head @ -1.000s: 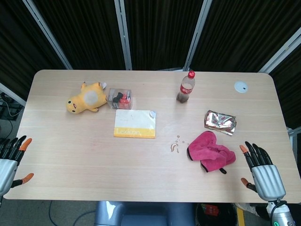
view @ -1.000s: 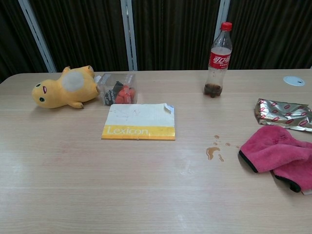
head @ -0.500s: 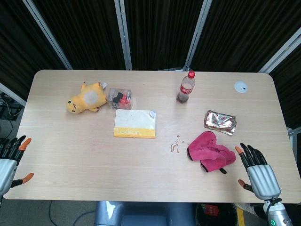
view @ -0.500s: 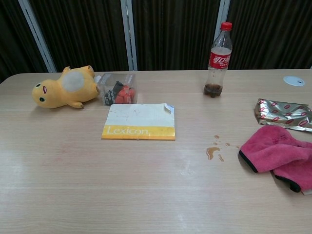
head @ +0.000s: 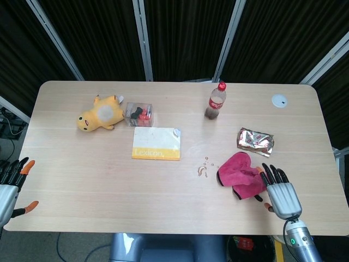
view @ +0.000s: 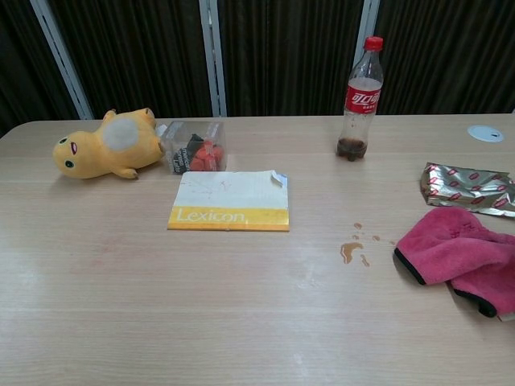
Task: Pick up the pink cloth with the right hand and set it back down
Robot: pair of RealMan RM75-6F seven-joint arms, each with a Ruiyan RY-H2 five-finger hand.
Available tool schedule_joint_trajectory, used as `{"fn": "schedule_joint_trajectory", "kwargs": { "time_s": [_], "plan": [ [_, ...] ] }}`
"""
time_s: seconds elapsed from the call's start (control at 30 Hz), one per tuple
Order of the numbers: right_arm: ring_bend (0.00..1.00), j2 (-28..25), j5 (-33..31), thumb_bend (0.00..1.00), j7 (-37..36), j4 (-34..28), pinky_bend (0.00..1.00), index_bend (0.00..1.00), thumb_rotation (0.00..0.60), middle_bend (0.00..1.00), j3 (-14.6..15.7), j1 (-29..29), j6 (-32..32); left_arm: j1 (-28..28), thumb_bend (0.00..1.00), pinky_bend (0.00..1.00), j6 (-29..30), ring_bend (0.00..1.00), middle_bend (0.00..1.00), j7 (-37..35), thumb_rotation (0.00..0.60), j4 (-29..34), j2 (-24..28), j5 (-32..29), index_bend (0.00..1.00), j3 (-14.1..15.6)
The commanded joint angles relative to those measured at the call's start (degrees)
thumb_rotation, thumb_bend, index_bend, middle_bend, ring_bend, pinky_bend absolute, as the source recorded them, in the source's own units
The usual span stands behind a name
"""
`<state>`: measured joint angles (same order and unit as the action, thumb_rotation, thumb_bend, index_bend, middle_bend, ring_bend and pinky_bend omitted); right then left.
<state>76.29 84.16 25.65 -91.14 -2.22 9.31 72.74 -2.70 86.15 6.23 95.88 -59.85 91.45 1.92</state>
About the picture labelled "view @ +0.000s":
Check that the black pleated curtain panel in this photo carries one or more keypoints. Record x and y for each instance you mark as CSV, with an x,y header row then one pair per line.
x,y
141,56
24,72
289,56
450,56

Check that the clear plastic box red pieces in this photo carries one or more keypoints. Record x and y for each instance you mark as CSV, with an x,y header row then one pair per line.
x,y
201,154

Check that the yellow plush toy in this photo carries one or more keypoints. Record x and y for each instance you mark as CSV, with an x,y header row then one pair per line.
x,y
100,154

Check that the brown liquid spill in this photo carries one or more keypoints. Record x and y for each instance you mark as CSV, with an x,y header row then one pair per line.
x,y
348,249

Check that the pink microfiber cloth black edging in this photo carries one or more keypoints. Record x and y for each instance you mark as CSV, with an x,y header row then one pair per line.
x,y
450,249

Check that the white metal partition post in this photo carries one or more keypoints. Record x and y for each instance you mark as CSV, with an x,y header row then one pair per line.
x,y
370,20
60,56
213,56

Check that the white round table grommet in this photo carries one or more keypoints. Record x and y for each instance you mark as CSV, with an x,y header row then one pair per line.
x,y
484,132

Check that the silver foil snack bag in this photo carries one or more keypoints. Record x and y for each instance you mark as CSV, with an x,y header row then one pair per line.
x,y
462,186

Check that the white yellow Lexicon book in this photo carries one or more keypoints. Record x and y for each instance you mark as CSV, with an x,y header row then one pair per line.
x,y
225,201

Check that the cola bottle red cap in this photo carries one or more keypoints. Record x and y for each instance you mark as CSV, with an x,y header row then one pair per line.
x,y
363,96

